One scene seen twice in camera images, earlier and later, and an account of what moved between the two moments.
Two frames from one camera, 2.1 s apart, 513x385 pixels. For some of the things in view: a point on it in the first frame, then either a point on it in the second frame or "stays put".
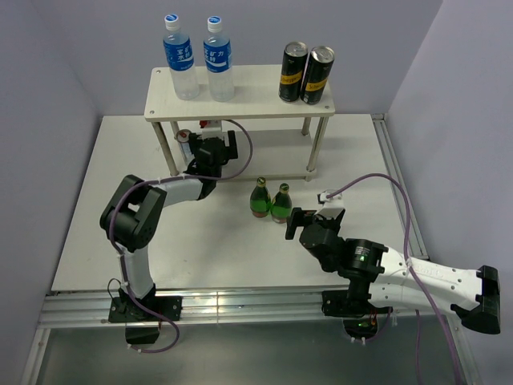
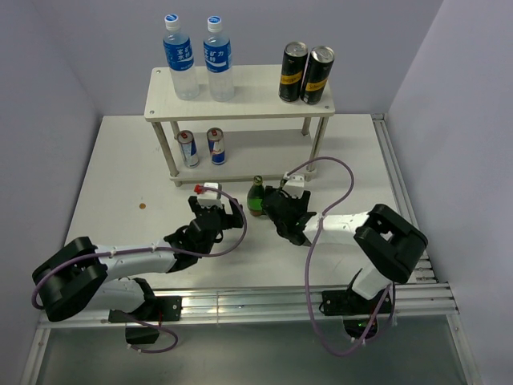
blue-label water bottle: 217,58 stays put
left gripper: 232,155 to 236,211
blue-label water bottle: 179,59 stays put
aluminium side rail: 417,245 stays put
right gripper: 299,217 to 301,203
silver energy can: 183,137 stays put
